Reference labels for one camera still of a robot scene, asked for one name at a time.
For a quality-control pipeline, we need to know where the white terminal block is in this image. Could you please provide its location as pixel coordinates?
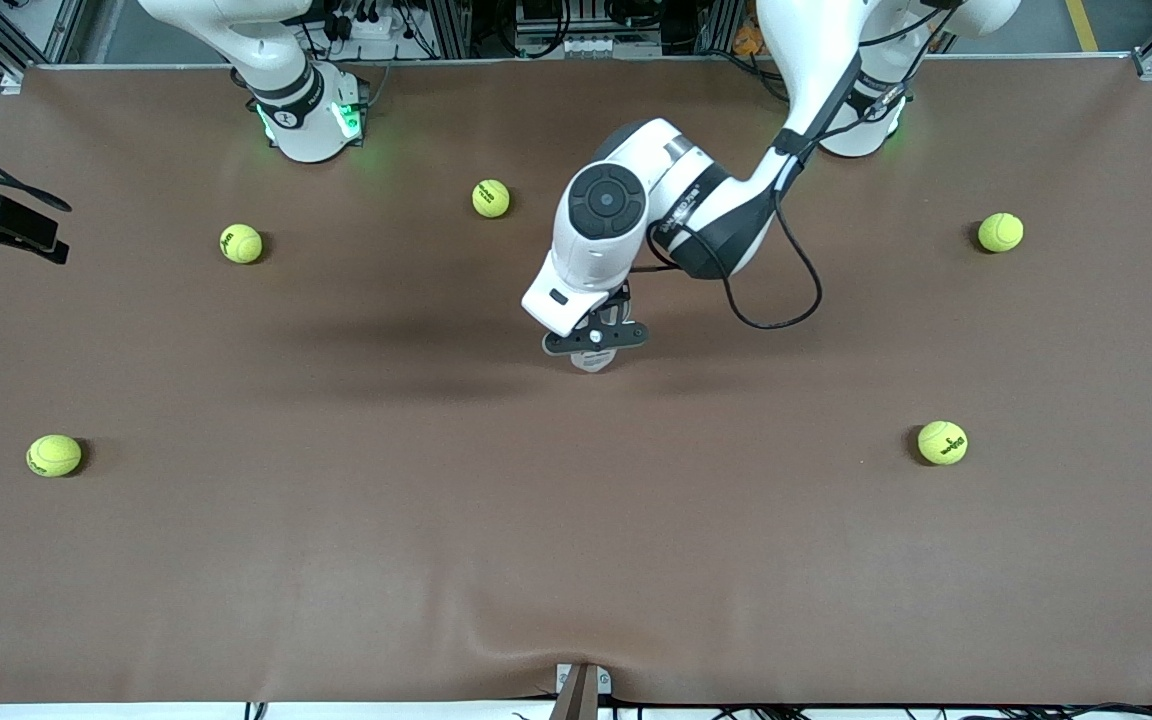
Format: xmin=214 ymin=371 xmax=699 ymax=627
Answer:
xmin=516 ymin=32 xmax=663 ymax=59

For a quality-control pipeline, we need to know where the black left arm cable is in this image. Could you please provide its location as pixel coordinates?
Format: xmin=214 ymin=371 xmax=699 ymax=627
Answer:
xmin=648 ymin=0 xmax=962 ymax=332

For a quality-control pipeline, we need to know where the white power strip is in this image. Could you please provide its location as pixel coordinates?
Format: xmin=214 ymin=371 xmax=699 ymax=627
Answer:
xmin=334 ymin=10 xmax=409 ymax=43

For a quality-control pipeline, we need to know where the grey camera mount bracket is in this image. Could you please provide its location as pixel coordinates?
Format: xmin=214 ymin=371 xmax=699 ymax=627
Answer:
xmin=548 ymin=662 xmax=613 ymax=720

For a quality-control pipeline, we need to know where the brown table mat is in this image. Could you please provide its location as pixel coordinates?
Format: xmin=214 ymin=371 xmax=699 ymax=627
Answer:
xmin=0 ymin=57 xmax=1152 ymax=706

